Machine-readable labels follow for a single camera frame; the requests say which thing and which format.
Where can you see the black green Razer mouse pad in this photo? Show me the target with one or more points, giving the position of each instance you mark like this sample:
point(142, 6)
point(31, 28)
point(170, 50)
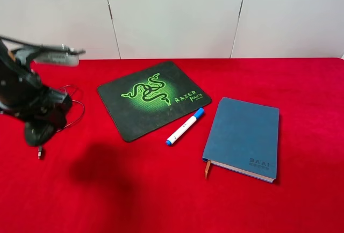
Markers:
point(146, 100)

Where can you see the red table cloth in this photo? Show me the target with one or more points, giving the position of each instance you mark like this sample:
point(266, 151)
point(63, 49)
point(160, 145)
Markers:
point(92, 181)

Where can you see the white blue marker pen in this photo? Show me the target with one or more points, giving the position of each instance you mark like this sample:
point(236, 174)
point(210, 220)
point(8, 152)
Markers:
point(183, 128)

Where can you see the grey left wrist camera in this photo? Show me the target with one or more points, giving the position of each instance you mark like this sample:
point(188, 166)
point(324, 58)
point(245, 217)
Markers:
point(60, 55)

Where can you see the blue BAAI notebook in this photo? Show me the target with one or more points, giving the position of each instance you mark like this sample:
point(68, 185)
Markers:
point(244, 138)

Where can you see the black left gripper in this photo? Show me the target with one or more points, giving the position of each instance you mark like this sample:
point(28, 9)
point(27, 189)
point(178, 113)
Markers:
point(23, 94)

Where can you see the black computer mouse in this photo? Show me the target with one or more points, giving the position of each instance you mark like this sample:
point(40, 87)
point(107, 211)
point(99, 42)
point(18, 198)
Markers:
point(38, 132)

